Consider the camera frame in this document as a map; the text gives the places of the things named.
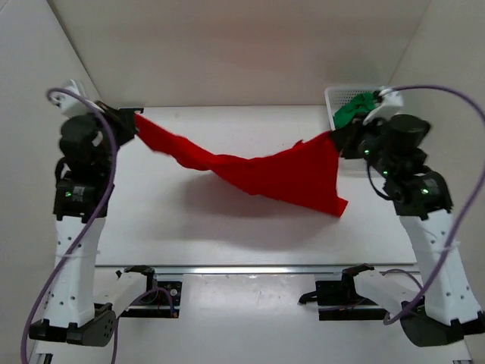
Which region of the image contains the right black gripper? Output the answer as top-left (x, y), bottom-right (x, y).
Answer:
top-left (327, 113), bottom-right (396, 178)

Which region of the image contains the red t shirt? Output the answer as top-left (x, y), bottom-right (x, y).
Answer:
top-left (135, 114), bottom-right (348, 218)

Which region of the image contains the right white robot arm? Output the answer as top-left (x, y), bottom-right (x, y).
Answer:
top-left (330, 115), bottom-right (484, 347)

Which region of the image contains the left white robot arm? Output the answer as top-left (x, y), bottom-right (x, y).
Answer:
top-left (22, 101), bottom-right (137, 347)

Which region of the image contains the dark label sticker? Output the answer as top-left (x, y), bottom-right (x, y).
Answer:
top-left (118, 108), bottom-right (145, 114)

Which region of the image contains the green t shirt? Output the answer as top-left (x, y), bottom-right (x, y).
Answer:
top-left (333, 93), bottom-right (376, 130)

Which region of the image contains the white plastic basket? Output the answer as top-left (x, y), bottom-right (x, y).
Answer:
top-left (324, 85), bottom-right (381, 130)

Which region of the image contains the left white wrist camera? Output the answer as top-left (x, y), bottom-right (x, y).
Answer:
top-left (47, 79), bottom-right (95, 118)

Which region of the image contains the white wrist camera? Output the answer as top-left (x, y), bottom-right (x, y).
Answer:
top-left (47, 79), bottom-right (95, 118)
top-left (362, 86), bottom-right (404, 125)

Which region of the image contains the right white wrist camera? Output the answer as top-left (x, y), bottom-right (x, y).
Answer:
top-left (362, 86), bottom-right (404, 125)

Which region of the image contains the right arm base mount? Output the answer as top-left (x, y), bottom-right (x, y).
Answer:
top-left (298, 264), bottom-right (386, 322)

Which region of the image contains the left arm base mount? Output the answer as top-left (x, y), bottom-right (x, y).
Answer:
top-left (116, 265), bottom-right (183, 319)

